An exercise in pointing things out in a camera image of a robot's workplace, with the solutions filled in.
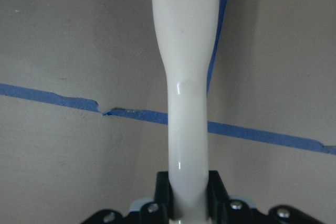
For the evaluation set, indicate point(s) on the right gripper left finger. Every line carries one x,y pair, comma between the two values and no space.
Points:
157,209

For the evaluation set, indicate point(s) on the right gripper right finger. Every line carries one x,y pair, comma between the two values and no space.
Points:
223,208

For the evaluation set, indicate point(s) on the beige hand brush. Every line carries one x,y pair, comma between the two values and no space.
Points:
185,32

